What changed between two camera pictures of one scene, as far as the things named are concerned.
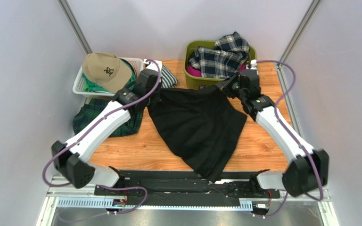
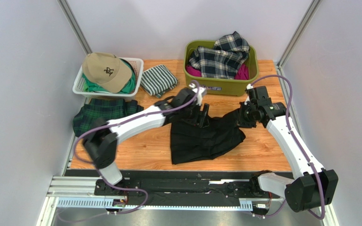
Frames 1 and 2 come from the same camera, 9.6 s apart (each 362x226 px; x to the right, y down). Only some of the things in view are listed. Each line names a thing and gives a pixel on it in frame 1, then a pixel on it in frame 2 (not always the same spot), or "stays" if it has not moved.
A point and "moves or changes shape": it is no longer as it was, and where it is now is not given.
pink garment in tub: (195, 72) stays
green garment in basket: (90, 85) stays
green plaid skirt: (89, 108) stays
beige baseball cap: (106, 70) stays
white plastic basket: (78, 87) stays
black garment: (204, 124) moves or changes shape
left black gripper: (158, 97) → (199, 120)
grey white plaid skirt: (227, 57) stays
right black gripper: (228, 84) → (245, 116)
